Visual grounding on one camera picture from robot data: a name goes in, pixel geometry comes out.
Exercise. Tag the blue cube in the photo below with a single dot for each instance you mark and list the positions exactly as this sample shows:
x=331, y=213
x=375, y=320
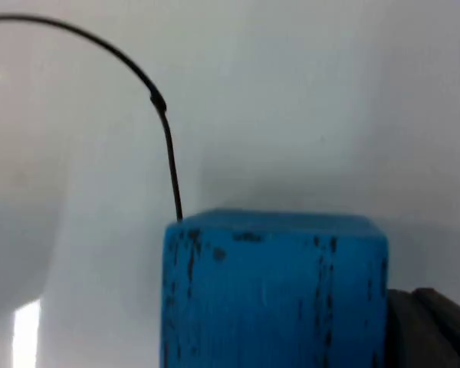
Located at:
x=272, y=295

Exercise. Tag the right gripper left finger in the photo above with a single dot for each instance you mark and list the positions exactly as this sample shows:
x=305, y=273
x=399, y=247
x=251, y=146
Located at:
x=414, y=337

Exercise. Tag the grey-framed whiteboard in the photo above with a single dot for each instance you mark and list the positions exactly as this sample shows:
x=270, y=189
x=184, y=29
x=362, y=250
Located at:
x=291, y=115

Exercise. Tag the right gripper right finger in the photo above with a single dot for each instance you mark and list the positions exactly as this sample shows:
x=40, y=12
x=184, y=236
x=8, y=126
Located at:
x=452, y=322

